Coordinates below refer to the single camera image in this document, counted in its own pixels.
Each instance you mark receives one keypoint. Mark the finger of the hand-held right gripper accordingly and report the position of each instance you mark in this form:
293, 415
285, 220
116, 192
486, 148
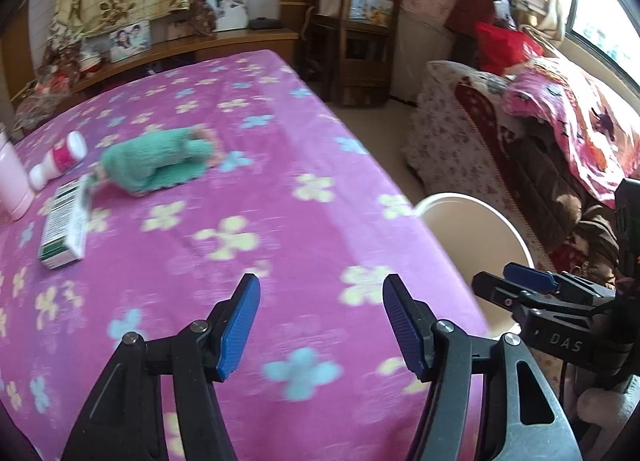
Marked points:
495, 291
530, 277

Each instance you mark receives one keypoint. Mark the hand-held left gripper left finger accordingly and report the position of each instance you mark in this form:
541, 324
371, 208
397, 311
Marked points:
240, 326

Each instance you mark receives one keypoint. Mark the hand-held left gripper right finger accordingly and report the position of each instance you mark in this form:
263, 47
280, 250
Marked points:
402, 326

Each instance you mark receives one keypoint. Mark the white plastic bucket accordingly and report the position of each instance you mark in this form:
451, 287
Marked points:
475, 236

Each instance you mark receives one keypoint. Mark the person's right forearm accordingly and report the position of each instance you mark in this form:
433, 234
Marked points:
605, 401

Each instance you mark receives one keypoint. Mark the brown jacket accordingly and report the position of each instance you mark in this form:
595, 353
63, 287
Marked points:
545, 181

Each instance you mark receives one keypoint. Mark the pink floral blanket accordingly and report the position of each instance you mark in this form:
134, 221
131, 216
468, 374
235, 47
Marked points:
250, 201

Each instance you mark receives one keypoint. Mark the floral covered sofa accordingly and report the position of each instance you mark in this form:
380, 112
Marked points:
440, 141

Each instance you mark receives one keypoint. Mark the pink unicorn blanket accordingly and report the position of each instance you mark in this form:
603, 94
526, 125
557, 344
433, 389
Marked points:
575, 111

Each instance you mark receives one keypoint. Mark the red floral sofa throw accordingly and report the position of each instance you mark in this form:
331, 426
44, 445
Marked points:
475, 101

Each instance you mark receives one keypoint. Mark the green fuzzy cloth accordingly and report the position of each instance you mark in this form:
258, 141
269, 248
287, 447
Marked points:
150, 161

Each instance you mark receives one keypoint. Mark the pink fuzzy cloth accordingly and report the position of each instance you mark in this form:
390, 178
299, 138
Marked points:
207, 138

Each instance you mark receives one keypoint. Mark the green white box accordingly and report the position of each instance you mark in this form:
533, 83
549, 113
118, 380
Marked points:
65, 226

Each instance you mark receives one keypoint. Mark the red plastic bag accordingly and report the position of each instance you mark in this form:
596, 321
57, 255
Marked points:
505, 46

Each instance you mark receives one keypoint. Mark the white bottle with pink label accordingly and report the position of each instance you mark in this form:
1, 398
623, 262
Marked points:
60, 158

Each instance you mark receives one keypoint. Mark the dark wooden chair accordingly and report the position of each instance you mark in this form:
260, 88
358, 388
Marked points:
365, 61

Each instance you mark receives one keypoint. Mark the pink cup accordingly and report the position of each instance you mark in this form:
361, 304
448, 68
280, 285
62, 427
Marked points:
12, 181

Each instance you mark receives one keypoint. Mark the window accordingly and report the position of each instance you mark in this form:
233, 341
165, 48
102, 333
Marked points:
610, 6

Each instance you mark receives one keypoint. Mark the wooden headboard shelf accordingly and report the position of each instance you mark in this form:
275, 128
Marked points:
225, 38

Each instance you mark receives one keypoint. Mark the small unframed photo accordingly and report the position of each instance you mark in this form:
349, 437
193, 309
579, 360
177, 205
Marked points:
178, 31

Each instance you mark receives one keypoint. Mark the black flat device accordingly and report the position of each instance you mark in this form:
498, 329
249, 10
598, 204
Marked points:
264, 22

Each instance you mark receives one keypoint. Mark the framed couple photo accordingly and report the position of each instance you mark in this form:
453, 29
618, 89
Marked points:
129, 41

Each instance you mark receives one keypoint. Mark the red white ornament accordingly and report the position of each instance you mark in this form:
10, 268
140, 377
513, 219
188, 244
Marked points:
92, 57

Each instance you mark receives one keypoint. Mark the picture printed box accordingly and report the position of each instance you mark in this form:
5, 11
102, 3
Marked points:
370, 7

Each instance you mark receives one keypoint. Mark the framed wedding photo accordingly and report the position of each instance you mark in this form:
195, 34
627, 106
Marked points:
227, 8

